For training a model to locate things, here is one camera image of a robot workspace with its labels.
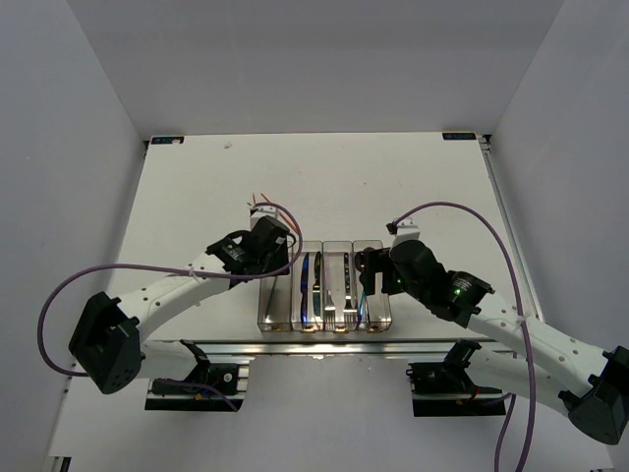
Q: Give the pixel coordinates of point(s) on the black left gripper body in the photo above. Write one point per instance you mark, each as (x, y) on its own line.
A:
(274, 262)

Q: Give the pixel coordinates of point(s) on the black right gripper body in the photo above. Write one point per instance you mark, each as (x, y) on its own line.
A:
(379, 262)

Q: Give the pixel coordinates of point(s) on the black spoon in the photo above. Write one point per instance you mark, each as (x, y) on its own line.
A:
(360, 261)

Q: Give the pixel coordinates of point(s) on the dark blue table knife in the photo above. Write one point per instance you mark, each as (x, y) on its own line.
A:
(304, 290)

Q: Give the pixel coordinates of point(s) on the black table knife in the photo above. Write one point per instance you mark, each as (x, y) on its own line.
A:
(317, 286)

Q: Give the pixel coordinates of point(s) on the dark patterned handle fork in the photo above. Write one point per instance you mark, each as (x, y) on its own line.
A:
(349, 309)

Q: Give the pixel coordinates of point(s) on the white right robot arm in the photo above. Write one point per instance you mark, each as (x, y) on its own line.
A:
(585, 383)

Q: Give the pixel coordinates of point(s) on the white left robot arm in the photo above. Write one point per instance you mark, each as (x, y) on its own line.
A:
(112, 341)

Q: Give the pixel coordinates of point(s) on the blue label sticker left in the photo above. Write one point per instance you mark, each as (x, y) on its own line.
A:
(167, 140)

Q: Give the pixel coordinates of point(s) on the blue label sticker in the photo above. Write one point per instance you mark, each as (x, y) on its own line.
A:
(167, 140)
(458, 136)

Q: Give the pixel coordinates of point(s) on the blue label sticker right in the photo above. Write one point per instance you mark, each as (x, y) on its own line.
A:
(458, 136)

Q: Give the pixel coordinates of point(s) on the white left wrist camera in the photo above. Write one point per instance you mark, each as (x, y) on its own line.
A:
(261, 211)

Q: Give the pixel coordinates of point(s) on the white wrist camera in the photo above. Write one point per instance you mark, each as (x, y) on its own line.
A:
(405, 230)
(261, 211)

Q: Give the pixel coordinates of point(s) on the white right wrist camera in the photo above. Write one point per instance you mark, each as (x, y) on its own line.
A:
(405, 230)

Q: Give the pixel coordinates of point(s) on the aluminium table edge rail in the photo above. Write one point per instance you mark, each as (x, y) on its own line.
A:
(404, 348)

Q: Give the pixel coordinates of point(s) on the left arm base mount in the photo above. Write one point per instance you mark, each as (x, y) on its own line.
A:
(183, 379)

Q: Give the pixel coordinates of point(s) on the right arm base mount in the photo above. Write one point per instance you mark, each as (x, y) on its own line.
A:
(443, 389)

